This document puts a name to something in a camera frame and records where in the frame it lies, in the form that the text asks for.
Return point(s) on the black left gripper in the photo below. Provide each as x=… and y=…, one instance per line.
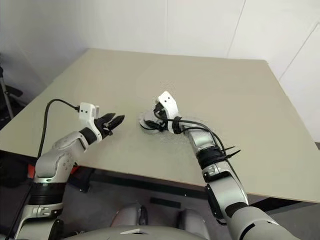
x=102, y=126

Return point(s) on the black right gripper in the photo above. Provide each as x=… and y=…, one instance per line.
x=160, y=111

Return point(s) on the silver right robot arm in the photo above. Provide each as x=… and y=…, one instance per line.
x=225, y=190

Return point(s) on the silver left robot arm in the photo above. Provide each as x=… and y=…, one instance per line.
x=55, y=160

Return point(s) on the black table clamp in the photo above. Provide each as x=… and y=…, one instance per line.
x=83, y=180

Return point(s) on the black floor strip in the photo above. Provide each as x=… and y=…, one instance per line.
x=165, y=202

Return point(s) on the black zip tie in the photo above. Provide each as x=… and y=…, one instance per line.
x=235, y=152

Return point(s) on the grey left robot knee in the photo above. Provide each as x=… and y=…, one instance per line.
x=127, y=215

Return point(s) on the grey robot knee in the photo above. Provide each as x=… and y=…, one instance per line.
x=192, y=217
x=127, y=215

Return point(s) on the orange plastic object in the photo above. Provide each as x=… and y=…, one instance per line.
x=30, y=171

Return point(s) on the grey right robot knee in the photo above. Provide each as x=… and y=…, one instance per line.
x=192, y=217

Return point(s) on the black chair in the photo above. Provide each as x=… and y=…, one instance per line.
x=10, y=95

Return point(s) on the silver robot torso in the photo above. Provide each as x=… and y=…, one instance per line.
x=140, y=233

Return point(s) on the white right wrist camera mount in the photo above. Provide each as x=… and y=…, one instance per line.
x=168, y=102

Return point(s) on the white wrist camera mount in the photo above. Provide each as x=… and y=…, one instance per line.
x=86, y=111
x=168, y=102

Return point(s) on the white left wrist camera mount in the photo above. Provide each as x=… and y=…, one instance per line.
x=86, y=111

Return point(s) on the dark table frame rail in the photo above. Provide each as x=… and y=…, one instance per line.
x=150, y=178

